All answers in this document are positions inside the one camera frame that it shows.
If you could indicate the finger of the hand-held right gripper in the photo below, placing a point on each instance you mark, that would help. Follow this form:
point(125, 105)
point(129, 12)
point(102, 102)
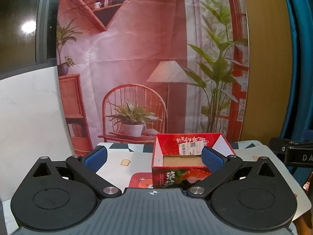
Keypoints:
point(277, 144)

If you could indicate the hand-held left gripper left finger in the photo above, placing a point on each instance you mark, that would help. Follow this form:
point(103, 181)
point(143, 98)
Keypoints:
point(97, 158)

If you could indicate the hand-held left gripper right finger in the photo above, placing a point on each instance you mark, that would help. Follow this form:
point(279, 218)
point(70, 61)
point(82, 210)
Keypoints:
point(211, 160)

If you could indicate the red cardboard box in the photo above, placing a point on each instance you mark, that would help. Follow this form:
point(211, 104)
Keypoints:
point(168, 176)

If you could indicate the yellow wooden board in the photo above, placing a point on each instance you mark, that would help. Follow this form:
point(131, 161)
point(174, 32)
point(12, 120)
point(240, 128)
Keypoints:
point(266, 66)

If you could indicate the blue curtain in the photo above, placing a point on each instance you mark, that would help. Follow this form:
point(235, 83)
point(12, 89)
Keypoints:
point(303, 53)

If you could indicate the printed room scene backdrop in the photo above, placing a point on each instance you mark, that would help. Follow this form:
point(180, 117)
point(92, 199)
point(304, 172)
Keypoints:
point(146, 41)

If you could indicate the dark glass window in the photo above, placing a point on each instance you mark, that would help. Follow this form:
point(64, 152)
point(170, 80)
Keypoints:
point(14, 29)

